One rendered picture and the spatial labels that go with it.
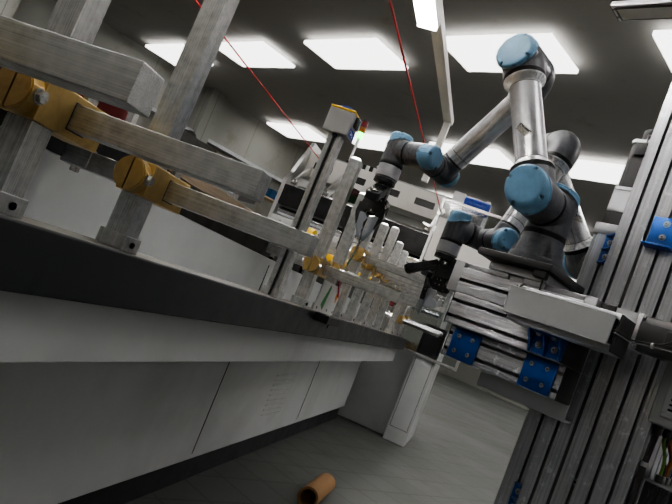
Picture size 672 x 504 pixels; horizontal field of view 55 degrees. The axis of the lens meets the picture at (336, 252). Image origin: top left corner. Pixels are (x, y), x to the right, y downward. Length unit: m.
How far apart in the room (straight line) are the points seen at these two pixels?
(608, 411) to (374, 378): 3.14
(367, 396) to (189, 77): 4.01
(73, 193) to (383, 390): 3.82
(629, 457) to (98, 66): 1.58
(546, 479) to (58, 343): 1.32
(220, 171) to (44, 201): 0.53
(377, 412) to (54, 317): 4.01
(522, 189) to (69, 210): 1.07
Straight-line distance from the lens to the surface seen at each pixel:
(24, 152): 0.78
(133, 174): 0.95
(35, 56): 0.51
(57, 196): 1.19
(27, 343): 0.93
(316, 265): 1.87
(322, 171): 1.68
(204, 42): 1.01
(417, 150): 1.97
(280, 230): 0.92
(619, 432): 1.82
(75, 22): 0.79
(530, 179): 1.71
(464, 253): 4.67
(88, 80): 0.48
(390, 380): 4.80
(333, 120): 1.70
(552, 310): 1.59
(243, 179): 0.68
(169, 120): 0.99
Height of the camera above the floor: 0.74
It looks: 4 degrees up
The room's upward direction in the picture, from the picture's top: 22 degrees clockwise
